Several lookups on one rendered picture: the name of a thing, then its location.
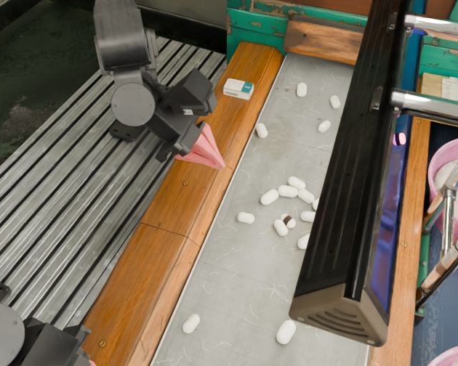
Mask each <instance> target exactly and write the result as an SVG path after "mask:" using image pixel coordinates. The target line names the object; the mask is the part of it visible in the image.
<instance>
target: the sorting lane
mask: <svg viewBox="0 0 458 366"><path fill-rule="evenodd" d="M353 71H354V70H351V69H347V68H341V67H337V66H333V65H327V64H323V63H319V62H312V61H309V60H302V59H298V58H294V57H287V56H285V58H284V61H283V63H282V65H281V68H280V70H279V72H278V75H277V76H276V79H275V81H274V84H273V86H272V88H271V90H270V93H269V95H268V98H267V99H266V102H265V104H264V107H263V109H262V111H261V113H260V116H259V118H258V120H257V122H256V125H257V124H258V123H263V124H264V125H265V128H266V130H267V132H268V134H267V136H266V137H265V138H260V137H259V136H258V134H257V130H256V125H255V127H254V130H253V132H252V134H251V136H250V138H249V141H248V143H247V145H246V148H245V150H244V153H243V155H242V156H241V159H240V161H239V163H238V166H237V168H236V171H235V173H234V175H233V178H232V179H231V182H230V184H229V186H228V189H227V191H226V193H225V196H224V198H223V200H222V202H221V205H220V207H219V209H218V212H217V214H216V216H215V218H214V221H213V223H212V225H211V228H210V230H209V233H208V235H207V236H206V239H205V241H204V244H203V246H202V248H201V251H200V253H199V255H198V258H197V259H196V262H195V264H194V266H193V269H192V271H191V273H190V276H189V278H188V281H187V282H186V284H185V287H184V289H183V292H182V294H181V296H180V299H179V301H178V303H177V305H176V308H175V310H174V312H173V315H172V317H171V319H170V321H169V324H168V326H167V328H166V331H165V333H164V335H163V338H162V339H161V343H160V344H159V346H158V349H157V351H156V354H155V356H154V358H153V361H152V362H151V364H150V366H366V365H367V359H368V354H369V345H367V344H364V343H361V342H357V341H354V340H351V339H349V338H345V337H342V336H340V335H336V334H333V333H330V332H327V331H325V330H321V329H318V328H315V327H312V326H309V325H306V324H303V323H301V322H297V321H294V320H292V319H291V318H290V316H289V310H290V306H291V303H292V298H293V295H294V290H295V288H296V284H297V279H298V277H299V273H300V268H301V266H302V260H303V257H304V255H305V249H301V248H299V247H298V245H297V241H298V240H299V239H300V238H301V237H304V236H306V235H308V234H310V231H311V227H312V225H313V223H312V222H310V221H303V220H302V219H301V213H302V212H303V211H310V212H316V210H315V209H314V208H313V203H306V202H305V201H304V200H303V199H301V198H299V197H298V195H297V196H296V197H294V198H290V197H286V196H281V195H279V194H278V198H277V199H276V200H274V201H273V202H272V203H270V204H269V205H264V204H262V203H261V200H260V198H261V196H262V195H263V194H265V193H266V192H267V191H269V190H271V189H274V190H277V191H278V188H279V187H280V186H281V185H286V186H289V185H288V179H289V177H291V176H295V177H297V178H298V179H300V180H302V181H303V182H304V183H305V190H307V191H308V192H309V193H311V194H313V195H314V198H315V199H314V200H317V199H319V198H320V195H321V190H322V187H323V184H324V179H325V176H326V171H327V168H328V165H329V160H330V157H331V154H332V149H333V146H334V141H335V138H336V135H337V130H338V127H339V124H340V119H341V117H342V111H343V108H344V106H345V100H346V97H347V93H348V89H349V87H350V82H351V78H352V76H353ZM300 83H304V84H306V86H307V91H306V95H305V96H304V97H299V96H298V95H297V86H298V84H300ZM332 96H337V97H338V98H339V100H340V107H339V108H333V107H332V104H331V102H330V99H331V97H332ZM323 121H329V122H330V124H331V126H330V127H329V128H328V129H327V130H326V131H325V132H320V131H319V130H318V126H319V125H320V124H321V123H322V122H323ZM240 212H244V213H247V214H252V215H253V216H254V221H253V222H252V223H251V224H248V223H245V222H241V221H239V220H238V219H237V215H238V214H239V213H240ZM282 214H288V215H290V217H292V218H293V219H294V220H295V222H296V224H295V226H294V227H293V228H288V227H286V228H287V229H288V232H287V234H286V235H284V236H280V235H279V234H278V233H277V231H276V229H275V227H274V222H275V220H277V219H280V220H281V215H282ZM285 226H286V225H285ZM192 314H197V315H198V316H199V319H200V321H199V323H198V324H197V326H196V327H195V328H194V330H193V332H191V333H185V332H184V331H183V329H182V326H183V324H184V322H185V321H186V320H187V319H188V318H189V316H190V315H192ZM286 320H291V321H293V322H294V324H295V325H296V330H295V332H294V334H293V336H292V337H291V339H290V341H289V342H288V343H286V344H282V343H279V342H278V341H277V338H276V333H277V332H278V330H279V328H280V327H281V325H282V324H283V322H285V321H286Z"/></svg>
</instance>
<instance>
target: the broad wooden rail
mask: <svg viewBox="0 0 458 366"><path fill-rule="evenodd" d="M283 61H284V56H283V55H282V53H281V52H280V51H279V50H278V48H277V47H275V46H269V45H265V44H258V43H254V42H250V41H244V40H241V42H240V44H239V45H238V47H237V49H236V51H235V52H234V54H233V56H232V57H231V59H230V62H229V63H228V65H227V67H226V69H225V70H224V72H223V74H222V75H221V77H220V79H219V81H218V82H217V85H216V86H215V88H214V90H213V91H214V93H215V96H216V98H217V102H218V104H217V106H216V108H215V109H214V112H213V113H210V114H209V115H208V116H199V117H198V119H197V120H196V122H195V126H196V125H197V124H199V123H200V122H202V121H204V122H206V123H207V124H208V125H209V127H210V129H211V131H212V135H213V137H214V140H215V143H216V146H217V149H218V150H219V152H220V155H221V157H222V159H223V161H224V163H225V167H224V168H222V169H220V170H218V169H215V168H212V167H209V166H206V165H204V164H200V163H194V162H190V161H185V160H178V159H176V158H175V159H174V161H173V163H172V165H171V166H170V168H169V170H168V171H167V173H166V176H165V177H164V179H163V181H162V183H161V184H160V186H159V188H158V189H157V191H156V194H155V195H154V196H153V199H152V201H151V202H150V204H149V206H148V207H147V209H146V211H145V213H144V214H143V216H142V218H141V220H140V222H139V224H138V225H137V227H136V229H135V231H134V232H133V234H132V236H131V237H130V239H129V242H128V243H127V244H126V247H125V249H124V250H123V252H122V254H121V255H120V257H119V259H118V261H117V262H116V265H115V267H114V268H113V270H112V272H111V273H110V275H109V277H108V279H107V280H106V282H105V284H104V286H103V288H102V290H101V291H100V293H99V295H98V297H97V298H96V300H95V302H94V304H93V305H92V308H91V309H90V310H89V313H88V315H87V316H86V318H85V320H84V321H83V323H82V325H83V326H85V327H87V328H89V329H90V330H92V332H91V334H89V335H87V337H86V338H85V341H84V343H83V345H82V347H81V348H82V349H83V350H84V351H85V352H86V353H88V354H89V355H90V360H91V361H93V362H94V363H95V364H96V366H150V364H151V362H152V361H153V358H154V356H155V354H156V351H157V349H158V346H159V344H160V343H161V339H162V338H163V335H164V333H165V331H166V328H167V326H168V324H169V321H170V319H171V317H172V315H173V312H174V310H175V308H176V305H177V303H178V301H179V299H180V296H181V294H182V292H183V289H184V287H185V284H186V282H187V281H188V278H189V276H190V273H191V271H192V269H193V266H194V264H195V262H196V259H197V258H198V255H199V253H200V251H201V248H202V246H203V244H204V241H205V239H206V236H207V235H208V233H209V230H210V228H211V225H212V223H213V221H214V218H215V216H216V214H217V212H218V209H219V207H220V205H221V202H222V200H223V198H224V196H225V193H226V191H227V189H228V186H229V184H230V182H231V179H232V178H233V175H234V173H235V171H236V168H237V166H238V163H239V161H240V159H241V156H242V155H243V153H244V150H245V148H246V145H247V143H248V141H249V138H250V136H251V134H252V132H253V130H254V127H255V125H256V122H257V120H258V118H259V116H260V113H261V111H262V109H263V107H264V104H265V102H266V99H267V98H268V95H269V93H270V90H271V88H272V86H273V84H274V81H275V79H276V76H277V75H278V72H279V70H280V68H281V65H282V63H283ZM229 78H232V79H235V80H239V81H245V82H248V83H252V84H254V91H253V92H252V95H251V97H250V98H249V100H247V99H241V98H238V97H232V96H228V95H225V94H223V87H224V85H225V84H226V82H227V80H228V79H229Z"/></svg>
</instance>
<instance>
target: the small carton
mask: <svg viewBox="0 0 458 366"><path fill-rule="evenodd" d="M253 91H254V84H252V83H248V82H245V81H239V80H235V79H232V78H229V79H228V80H227V82H226V84H225V85H224V87H223V94H225V95H228V96H232V97H238V98H241V99H247V100H249V98H250V97H251V95H252V92H253Z"/></svg>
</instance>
